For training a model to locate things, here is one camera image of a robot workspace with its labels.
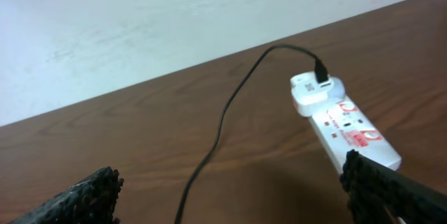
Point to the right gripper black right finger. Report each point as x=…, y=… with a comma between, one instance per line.
x=378, y=194

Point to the white power strip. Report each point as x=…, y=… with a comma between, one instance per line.
x=341, y=127

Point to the white USB charger adapter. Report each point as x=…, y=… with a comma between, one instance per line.
x=309, y=96

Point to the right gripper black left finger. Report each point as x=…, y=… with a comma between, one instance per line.
x=89, y=201

